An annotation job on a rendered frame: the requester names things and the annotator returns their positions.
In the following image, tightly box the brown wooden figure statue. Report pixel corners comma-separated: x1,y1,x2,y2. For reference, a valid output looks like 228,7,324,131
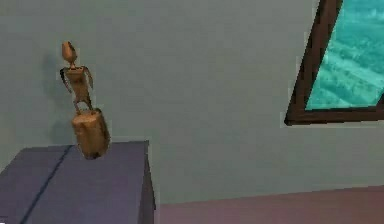
59,40,112,160

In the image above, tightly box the purple grey cupboard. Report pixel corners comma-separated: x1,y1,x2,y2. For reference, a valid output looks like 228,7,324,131
0,140,157,224

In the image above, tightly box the dark framed turquoise picture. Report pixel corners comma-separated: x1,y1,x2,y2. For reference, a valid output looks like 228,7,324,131
284,0,384,127

